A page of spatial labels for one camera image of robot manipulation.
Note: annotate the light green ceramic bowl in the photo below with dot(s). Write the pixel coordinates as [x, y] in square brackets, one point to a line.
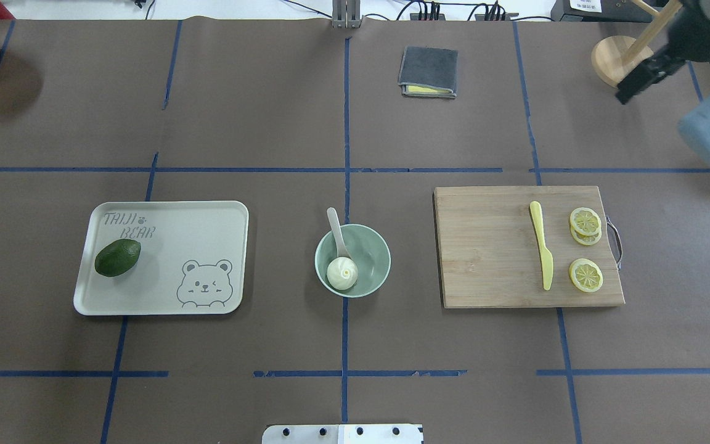
[368, 250]

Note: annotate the aluminium frame post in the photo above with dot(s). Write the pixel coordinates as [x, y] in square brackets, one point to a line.
[346, 14]

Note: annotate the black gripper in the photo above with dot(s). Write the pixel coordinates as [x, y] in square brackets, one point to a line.
[695, 38]

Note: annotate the bamboo cutting board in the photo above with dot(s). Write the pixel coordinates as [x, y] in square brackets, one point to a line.
[488, 254]

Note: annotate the white mounting post with base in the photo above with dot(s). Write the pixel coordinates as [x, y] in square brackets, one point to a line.
[344, 433]

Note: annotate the grey and yellow folded cloth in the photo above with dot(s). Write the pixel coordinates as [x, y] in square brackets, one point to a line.
[429, 72]

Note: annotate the lower lemon slice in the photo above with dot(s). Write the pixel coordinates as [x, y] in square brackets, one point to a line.
[585, 275]

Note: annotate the wooden mug tree stand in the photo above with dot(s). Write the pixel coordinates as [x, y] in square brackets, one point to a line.
[614, 57]

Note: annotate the beige bear serving tray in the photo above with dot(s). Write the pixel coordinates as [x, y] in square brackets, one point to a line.
[192, 261]

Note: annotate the yellow plastic knife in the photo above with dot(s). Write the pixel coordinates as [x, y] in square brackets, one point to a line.
[546, 257]

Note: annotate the green avocado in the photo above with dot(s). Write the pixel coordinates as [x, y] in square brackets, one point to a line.
[118, 257]

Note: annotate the white ceramic spoon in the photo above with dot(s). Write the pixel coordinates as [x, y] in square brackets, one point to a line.
[337, 233]

